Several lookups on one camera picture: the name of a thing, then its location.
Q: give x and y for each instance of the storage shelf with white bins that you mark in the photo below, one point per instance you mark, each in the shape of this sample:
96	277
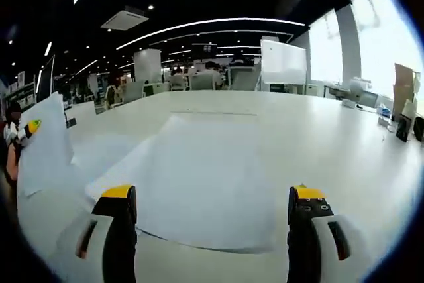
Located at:
20	94

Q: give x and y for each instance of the blue tissue pack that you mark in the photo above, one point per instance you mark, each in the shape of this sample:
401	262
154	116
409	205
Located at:
384	110

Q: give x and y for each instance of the white table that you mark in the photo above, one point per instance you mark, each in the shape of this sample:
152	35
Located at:
314	150

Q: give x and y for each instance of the cardboard box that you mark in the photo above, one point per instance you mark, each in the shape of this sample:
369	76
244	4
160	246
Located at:
404	84

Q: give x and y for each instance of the white cloth sheet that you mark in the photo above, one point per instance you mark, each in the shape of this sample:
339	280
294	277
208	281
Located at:
205	170

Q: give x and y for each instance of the black computer monitor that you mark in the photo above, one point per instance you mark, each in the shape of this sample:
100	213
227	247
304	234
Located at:
44	81

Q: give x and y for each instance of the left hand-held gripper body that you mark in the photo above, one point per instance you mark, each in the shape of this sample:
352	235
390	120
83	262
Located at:
11	133

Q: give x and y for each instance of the white side desk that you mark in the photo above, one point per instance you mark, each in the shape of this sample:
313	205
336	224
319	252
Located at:
83	108

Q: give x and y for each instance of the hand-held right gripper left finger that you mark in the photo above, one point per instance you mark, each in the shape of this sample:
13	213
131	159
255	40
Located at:
116	240

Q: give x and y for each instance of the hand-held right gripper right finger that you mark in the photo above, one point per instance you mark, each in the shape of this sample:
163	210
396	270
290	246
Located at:
308	243

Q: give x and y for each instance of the white rolling whiteboard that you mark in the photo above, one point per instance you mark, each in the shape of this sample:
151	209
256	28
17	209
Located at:
283	61

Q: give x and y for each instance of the white power adapter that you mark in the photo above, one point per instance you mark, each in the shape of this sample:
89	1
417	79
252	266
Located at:
348	103

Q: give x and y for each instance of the large bright window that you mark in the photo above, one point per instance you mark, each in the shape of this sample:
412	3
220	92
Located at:
381	47
326	51

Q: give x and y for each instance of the row of white office chairs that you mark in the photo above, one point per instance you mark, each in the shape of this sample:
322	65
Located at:
202	82

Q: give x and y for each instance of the black desktop stand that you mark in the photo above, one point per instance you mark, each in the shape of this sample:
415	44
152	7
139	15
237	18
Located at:
419	129
402	130

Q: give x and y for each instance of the thin curved ceiling light strip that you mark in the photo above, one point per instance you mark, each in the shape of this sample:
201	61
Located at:
215	20

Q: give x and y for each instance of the ceiling air conditioner unit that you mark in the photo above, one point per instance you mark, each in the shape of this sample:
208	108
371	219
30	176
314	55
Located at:
124	18

